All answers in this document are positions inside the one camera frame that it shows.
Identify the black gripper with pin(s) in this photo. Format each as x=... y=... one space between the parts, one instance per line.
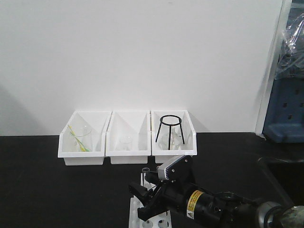
x=168 y=195

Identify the clear glass test tube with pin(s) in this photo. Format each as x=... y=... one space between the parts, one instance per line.
x=144 y=182

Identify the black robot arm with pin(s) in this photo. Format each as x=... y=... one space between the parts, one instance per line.
x=228 y=210

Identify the white test tube rack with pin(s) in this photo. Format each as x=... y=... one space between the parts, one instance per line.
x=159 y=221

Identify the blue-grey pegboard drying rack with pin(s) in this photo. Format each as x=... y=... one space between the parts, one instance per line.
x=284 y=121

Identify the white middle storage bin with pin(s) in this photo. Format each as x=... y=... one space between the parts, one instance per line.
x=136 y=124

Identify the white storage bin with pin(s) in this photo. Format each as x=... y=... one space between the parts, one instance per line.
x=136 y=124
x=188 y=130
x=68 y=150

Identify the white right storage bin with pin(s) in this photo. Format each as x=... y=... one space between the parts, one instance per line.
x=188 y=130

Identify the yellow-green glass rod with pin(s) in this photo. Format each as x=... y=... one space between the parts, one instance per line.
x=82 y=147

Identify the white left storage bin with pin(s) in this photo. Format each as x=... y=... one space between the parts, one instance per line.
x=68 y=150

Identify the clear glass beaker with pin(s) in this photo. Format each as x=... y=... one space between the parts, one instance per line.
x=84 y=133

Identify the black lab sink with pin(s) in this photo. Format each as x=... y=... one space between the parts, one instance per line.
x=287 y=176

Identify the clear plastic bag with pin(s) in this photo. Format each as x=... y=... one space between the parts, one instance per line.
x=291 y=61

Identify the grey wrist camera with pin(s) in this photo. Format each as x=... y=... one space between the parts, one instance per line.
x=175 y=167

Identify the black wire tripod stand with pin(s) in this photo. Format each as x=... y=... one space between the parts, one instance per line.
x=167 y=122

